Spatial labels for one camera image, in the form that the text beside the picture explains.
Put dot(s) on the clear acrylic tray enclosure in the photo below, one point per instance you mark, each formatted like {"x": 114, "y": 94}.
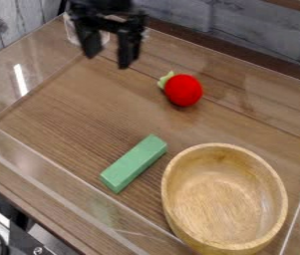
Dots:
{"x": 74, "y": 112}

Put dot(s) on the black metal frame bracket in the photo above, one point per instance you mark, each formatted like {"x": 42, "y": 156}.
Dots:
{"x": 22, "y": 242}

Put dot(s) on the wooden oval bowl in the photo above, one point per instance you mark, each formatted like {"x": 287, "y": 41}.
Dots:
{"x": 224, "y": 199}

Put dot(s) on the green rectangular block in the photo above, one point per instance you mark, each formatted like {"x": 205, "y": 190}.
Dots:
{"x": 130, "y": 165}

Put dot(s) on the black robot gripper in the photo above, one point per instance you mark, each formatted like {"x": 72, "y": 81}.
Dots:
{"x": 114, "y": 16}

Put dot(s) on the red plush fruit green leaf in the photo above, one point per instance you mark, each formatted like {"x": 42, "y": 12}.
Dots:
{"x": 181, "y": 88}

